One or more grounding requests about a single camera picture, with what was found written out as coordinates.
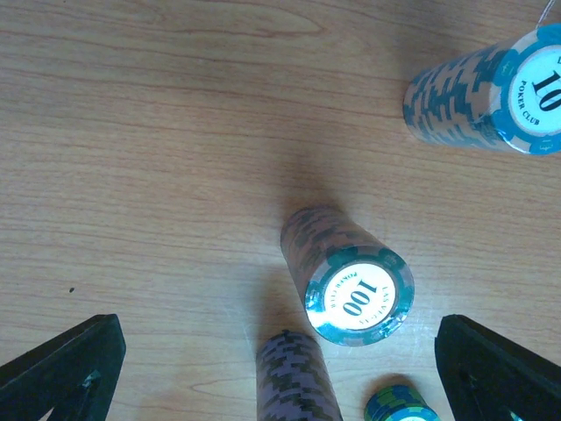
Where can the blue 10 chip stack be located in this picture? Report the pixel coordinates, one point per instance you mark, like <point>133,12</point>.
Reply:
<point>503,98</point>

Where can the brown chip stack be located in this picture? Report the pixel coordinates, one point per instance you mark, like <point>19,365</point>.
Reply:
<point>355,290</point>

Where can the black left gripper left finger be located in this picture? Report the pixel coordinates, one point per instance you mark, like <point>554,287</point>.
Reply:
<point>70,377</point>

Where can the flat blue chip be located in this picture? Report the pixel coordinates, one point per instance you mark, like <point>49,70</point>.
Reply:
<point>398,402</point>

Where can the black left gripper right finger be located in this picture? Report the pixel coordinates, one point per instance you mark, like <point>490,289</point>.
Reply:
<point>489,377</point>

